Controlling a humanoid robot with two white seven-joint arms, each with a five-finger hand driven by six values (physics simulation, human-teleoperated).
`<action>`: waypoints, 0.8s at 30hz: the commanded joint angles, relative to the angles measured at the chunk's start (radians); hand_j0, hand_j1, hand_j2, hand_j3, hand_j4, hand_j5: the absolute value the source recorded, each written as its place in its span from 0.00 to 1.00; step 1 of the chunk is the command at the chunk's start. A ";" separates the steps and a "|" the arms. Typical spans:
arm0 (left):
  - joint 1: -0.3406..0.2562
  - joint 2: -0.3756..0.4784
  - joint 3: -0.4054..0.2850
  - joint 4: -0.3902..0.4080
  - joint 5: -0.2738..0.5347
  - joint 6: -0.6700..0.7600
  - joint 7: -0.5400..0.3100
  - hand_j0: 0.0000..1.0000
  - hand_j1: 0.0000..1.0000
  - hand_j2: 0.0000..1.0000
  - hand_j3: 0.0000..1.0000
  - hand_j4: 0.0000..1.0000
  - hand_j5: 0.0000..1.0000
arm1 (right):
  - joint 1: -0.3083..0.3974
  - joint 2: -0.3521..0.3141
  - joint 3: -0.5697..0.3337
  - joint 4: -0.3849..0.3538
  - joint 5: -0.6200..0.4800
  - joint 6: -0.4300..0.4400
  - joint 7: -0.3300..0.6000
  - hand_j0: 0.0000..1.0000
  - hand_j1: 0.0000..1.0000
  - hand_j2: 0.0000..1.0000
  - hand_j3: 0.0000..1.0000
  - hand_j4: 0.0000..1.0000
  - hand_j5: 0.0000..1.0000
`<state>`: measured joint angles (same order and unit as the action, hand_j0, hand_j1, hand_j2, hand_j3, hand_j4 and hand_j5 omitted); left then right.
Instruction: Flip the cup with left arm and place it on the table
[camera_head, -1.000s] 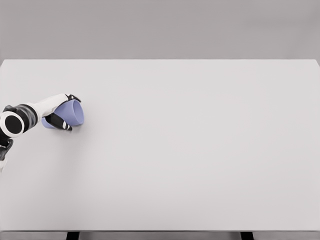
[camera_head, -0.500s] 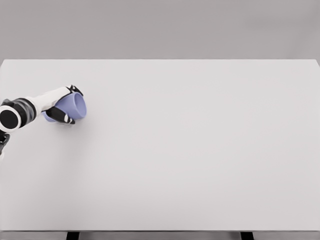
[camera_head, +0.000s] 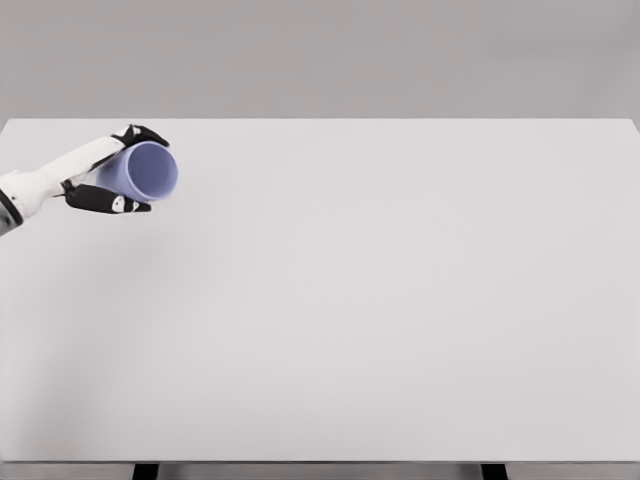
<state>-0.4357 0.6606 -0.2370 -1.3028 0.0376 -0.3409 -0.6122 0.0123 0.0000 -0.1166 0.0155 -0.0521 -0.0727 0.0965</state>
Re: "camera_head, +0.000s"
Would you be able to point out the lavender plastic cup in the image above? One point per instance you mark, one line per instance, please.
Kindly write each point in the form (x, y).
(150, 172)

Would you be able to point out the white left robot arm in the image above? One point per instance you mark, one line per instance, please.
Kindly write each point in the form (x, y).
(24, 192)

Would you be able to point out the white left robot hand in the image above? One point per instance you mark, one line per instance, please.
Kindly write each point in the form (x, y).
(80, 161)

